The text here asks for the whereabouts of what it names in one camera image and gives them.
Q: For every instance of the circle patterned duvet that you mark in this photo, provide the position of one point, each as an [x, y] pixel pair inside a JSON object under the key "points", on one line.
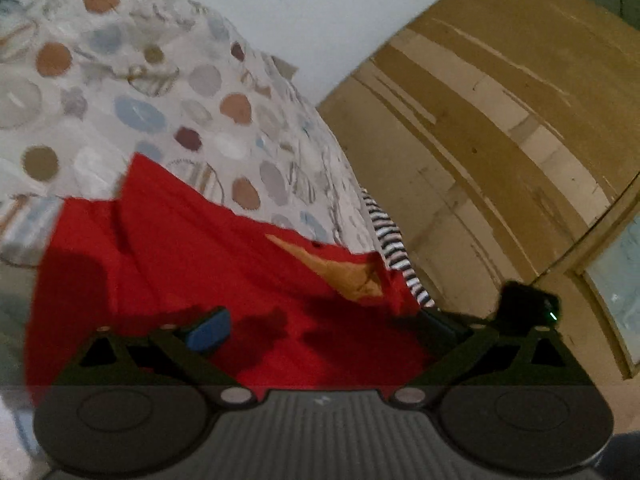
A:
{"points": [[150, 85]]}

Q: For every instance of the worn wooden board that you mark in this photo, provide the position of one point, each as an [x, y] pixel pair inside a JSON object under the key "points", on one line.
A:
{"points": [[475, 135]]}

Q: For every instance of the red knit sweater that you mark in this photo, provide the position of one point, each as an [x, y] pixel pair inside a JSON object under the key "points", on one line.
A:
{"points": [[210, 270]]}

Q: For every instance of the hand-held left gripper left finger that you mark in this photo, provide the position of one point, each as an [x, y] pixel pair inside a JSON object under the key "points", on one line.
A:
{"points": [[207, 332]]}

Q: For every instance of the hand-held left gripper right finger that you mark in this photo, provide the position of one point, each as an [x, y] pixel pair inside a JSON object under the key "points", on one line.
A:
{"points": [[442, 330]]}

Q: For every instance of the glass panel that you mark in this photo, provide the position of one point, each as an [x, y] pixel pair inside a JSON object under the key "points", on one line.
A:
{"points": [[617, 280]]}

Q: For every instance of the striped bedsheet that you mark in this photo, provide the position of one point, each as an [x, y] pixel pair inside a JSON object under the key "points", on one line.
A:
{"points": [[395, 245]]}

